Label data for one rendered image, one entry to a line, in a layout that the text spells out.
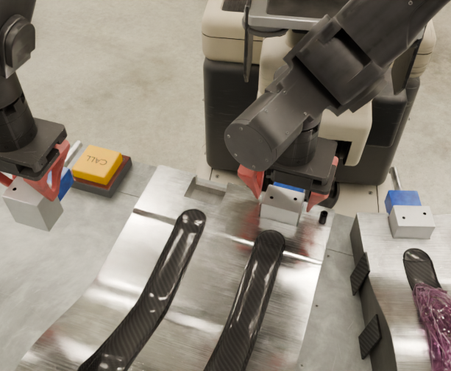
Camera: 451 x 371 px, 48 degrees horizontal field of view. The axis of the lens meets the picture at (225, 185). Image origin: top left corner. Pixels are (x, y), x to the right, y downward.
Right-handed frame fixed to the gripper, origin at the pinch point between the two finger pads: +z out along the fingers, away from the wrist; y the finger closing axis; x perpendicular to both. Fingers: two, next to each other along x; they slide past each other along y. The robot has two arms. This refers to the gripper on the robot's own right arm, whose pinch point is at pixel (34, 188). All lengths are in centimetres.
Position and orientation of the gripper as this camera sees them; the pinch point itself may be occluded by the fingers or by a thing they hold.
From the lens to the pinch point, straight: 66.2
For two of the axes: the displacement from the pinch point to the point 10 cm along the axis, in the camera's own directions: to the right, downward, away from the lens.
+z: 0.0, 6.5, 7.6
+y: 9.5, 2.4, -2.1
